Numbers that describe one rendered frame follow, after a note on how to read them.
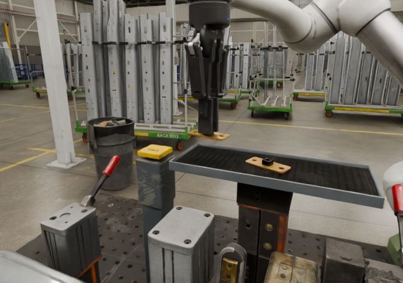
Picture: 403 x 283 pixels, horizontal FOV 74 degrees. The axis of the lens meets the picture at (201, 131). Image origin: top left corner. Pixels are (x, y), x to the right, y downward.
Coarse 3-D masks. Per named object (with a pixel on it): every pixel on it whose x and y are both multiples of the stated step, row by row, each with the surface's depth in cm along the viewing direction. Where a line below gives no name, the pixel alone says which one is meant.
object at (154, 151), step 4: (152, 144) 66; (144, 148) 64; (148, 148) 64; (152, 148) 64; (156, 148) 64; (160, 148) 64; (164, 148) 64; (168, 148) 64; (172, 148) 65; (140, 152) 61; (144, 152) 61; (148, 152) 61; (152, 152) 61; (156, 152) 61; (160, 152) 61; (164, 152) 61; (168, 152) 63; (144, 156) 61; (148, 156) 61; (152, 156) 60; (156, 156) 60; (160, 156) 60
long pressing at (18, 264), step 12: (0, 252) 52; (12, 252) 52; (0, 264) 49; (12, 264) 49; (24, 264) 49; (36, 264) 49; (0, 276) 47; (12, 276) 47; (24, 276) 47; (36, 276) 47; (48, 276) 47; (60, 276) 46; (72, 276) 46
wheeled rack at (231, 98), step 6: (234, 48) 725; (228, 72) 803; (234, 72) 799; (240, 72) 795; (240, 78) 800; (228, 84) 811; (240, 84) 804; (240, 90) 806; (180, 96) 776; (228, 96) 786; (234, 96) 781; (240, 96) 798; (228, 102) 736; (234, 102) 728; (234, 108) 747
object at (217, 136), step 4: (188, 132) 56; (192, 132) 56; (196, 132) 57; (200, 136) 54; (204, 136) 53; (208, 136) 53; (212, 136) 53; (216, 136) 53; (220, 136) 54; (224, 136) 53; (228, 136) 54
